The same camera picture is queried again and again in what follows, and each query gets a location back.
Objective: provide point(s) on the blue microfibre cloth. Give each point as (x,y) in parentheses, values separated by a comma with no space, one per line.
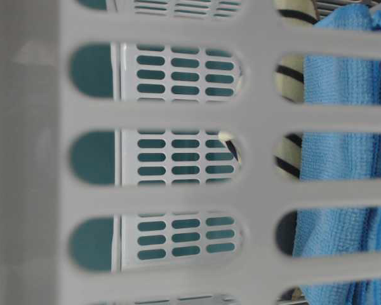
(341,156)

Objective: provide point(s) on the grey plastic shopping basket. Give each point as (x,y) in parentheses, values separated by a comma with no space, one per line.
(136,153)

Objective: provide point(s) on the cream black striped cloth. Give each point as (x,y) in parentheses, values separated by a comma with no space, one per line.
(289,80)

